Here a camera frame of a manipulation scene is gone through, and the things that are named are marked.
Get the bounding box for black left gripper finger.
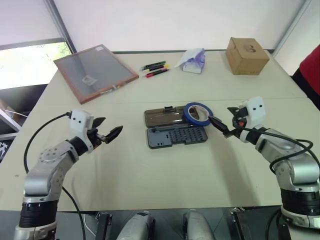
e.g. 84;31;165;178
104;125;124;144
92;116;107;129

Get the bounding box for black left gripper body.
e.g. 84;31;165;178
86;127;107;149

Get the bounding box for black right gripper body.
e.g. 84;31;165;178
231;109;248;137

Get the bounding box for grey tool case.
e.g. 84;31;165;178
143;105;209;150

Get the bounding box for blue tape roll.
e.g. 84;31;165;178
183;101;215;127

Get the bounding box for clear plastic piece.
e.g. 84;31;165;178
81;75;98;86

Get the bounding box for brown cardboard box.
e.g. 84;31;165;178
225;37;271;76

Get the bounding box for wood-framed grey board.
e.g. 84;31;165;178
53;44;140;105

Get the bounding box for purple white tissue pack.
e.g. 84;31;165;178
173;47;208;75

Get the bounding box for red pink marker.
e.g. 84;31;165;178
145;68;171;79

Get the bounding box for black marker yellow cap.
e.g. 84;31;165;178
144;64;172;73

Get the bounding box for black marker green cap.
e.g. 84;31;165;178
140;60;167;71

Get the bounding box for person in red shirt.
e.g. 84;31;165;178
291;43;320;113

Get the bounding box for grey rounded housing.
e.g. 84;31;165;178
115;211;156;240
182;210;216;240

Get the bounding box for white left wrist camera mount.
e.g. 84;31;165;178
69;109;95;151

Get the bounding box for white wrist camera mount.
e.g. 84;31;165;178
237;96;265;126
69;109;95;151

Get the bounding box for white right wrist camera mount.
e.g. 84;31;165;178
237;96;265;126

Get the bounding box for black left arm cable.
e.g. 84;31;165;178
23;112;87;240

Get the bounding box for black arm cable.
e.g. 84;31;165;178
23;112;87;240
240;126;315;176

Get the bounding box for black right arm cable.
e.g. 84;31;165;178
240;126;315;176

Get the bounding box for grey window frame post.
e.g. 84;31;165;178
271;0;314;58
44;0;78;55

